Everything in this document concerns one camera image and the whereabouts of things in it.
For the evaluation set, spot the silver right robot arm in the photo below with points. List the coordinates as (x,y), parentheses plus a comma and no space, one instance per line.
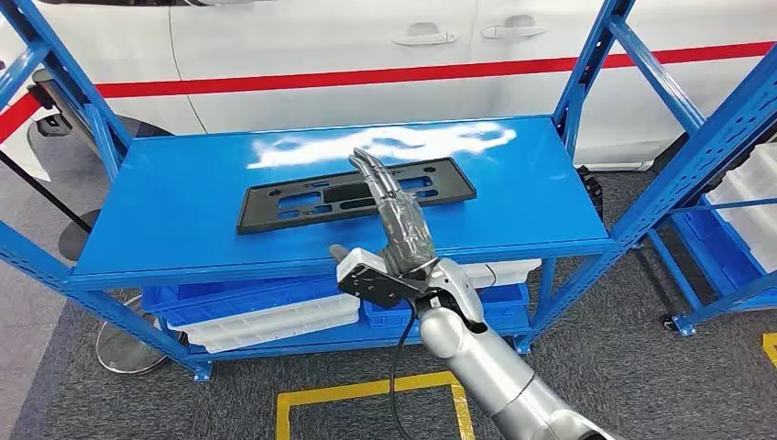
(485,364)

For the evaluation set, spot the small black caster wheel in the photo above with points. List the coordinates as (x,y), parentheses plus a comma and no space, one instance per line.
(669,322)

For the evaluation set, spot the white car with red stripe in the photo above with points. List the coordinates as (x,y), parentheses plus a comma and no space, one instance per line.
(303,48)

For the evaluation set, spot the white plastic bin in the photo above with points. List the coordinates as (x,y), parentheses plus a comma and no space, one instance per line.
(752,206)

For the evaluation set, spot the black ribbed object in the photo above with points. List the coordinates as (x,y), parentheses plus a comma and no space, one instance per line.
(592,191)

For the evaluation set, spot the black plastic plate frame part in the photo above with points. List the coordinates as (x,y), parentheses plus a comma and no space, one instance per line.
(273,209)

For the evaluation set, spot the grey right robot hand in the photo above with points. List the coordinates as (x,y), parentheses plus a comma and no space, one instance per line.
(403,231)

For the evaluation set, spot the blue plastic crate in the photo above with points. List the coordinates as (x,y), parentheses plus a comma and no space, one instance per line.
(212,297)
(504,303)

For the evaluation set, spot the blue metal shelf rack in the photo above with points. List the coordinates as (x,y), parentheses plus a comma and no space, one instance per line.
(722,255)
(182,212)

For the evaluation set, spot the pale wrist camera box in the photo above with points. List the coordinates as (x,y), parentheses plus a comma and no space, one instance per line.
(364,270)

